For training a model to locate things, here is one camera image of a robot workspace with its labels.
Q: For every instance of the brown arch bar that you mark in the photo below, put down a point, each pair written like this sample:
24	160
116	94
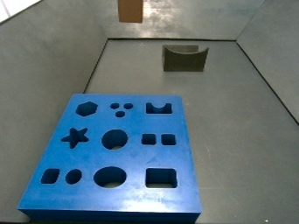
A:
129	11

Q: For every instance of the black curved fixture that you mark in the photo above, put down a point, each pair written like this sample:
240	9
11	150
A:
183	58

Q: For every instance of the blue foam shape board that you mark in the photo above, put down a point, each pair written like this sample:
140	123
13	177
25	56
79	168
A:
117	163

